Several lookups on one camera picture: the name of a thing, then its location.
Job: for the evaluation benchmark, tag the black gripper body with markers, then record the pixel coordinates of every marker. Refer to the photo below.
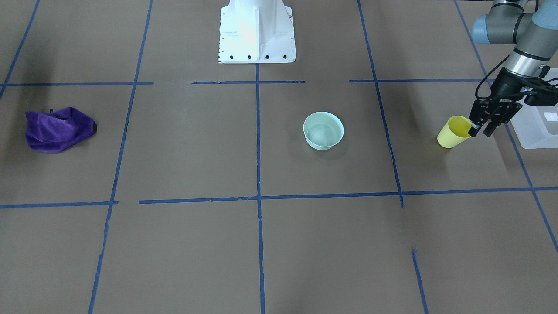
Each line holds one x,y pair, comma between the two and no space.
505,87

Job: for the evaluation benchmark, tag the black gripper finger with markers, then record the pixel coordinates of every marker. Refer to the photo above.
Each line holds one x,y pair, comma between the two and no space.
473,131
489,129

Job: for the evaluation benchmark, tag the yellow plastic cup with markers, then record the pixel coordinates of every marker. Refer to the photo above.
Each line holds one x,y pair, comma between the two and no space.
454,132

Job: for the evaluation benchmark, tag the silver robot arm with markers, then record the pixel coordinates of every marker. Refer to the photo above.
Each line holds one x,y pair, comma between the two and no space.
521,73

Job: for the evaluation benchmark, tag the translucent plastic storage box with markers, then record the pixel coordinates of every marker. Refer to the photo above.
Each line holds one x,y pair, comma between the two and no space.
536,126

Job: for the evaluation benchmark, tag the mint green bowl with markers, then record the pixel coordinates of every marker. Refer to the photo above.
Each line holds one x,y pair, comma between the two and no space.
323,130

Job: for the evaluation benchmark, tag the purple crumpled cloth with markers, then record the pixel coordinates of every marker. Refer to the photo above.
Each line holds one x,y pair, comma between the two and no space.
59,130

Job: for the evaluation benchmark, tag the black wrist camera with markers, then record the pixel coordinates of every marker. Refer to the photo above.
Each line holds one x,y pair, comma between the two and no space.
542,92

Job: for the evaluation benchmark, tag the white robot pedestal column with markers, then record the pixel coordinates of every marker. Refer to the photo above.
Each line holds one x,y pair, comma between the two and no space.
256,32

